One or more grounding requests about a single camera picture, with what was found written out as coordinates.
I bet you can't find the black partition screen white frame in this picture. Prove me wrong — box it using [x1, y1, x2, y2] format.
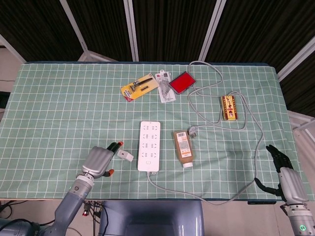
[0, 0, 315, 116]

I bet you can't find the white power strip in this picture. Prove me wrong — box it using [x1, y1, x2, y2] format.
[137, 120, 161, 176]

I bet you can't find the green checked tablecloth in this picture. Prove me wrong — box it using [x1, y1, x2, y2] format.
[0, 63, 315, 200]

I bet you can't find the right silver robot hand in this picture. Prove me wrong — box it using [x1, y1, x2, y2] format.
[254, 144, 310, 204]

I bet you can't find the red ink pad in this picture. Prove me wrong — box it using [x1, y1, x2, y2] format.
[168, 70, 197, 95]

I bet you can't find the brown sauce bottle white cap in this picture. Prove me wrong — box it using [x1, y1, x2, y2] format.
[173, 130, 194, 169]

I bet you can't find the yellow red printed box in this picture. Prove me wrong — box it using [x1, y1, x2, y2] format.
[220, 95, 239, 121]

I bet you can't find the white charger plug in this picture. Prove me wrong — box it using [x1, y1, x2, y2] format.
[117, 149, 134, 162]

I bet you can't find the blue-grey robot torso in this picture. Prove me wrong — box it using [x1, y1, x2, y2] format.
[98, 200, 205, 236]

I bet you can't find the clear packet with white card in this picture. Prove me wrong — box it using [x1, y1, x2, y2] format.
[155, 69, 177, 103]

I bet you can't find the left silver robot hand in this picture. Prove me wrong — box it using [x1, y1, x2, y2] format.
[81, 141, 123, 179]

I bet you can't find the grey power strip cable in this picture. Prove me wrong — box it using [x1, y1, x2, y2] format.
[147, 60, 265, 206]

